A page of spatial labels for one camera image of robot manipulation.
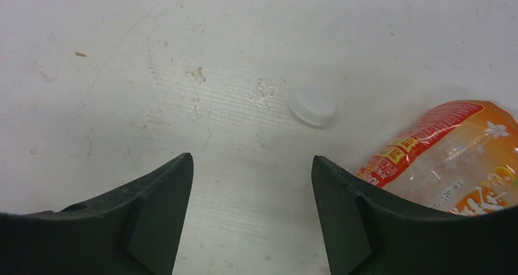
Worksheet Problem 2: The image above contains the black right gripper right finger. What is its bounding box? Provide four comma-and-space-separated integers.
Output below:
312, 156, 517, 274

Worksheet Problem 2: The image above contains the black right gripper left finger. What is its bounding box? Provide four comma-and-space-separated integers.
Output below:
1, 153, 194, 274

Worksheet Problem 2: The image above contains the orange label plastic bottle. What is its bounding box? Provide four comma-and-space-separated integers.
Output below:
357, 100, 517, 216

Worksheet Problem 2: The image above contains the white bottle cap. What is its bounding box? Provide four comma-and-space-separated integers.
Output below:
288, 86, 337, 127

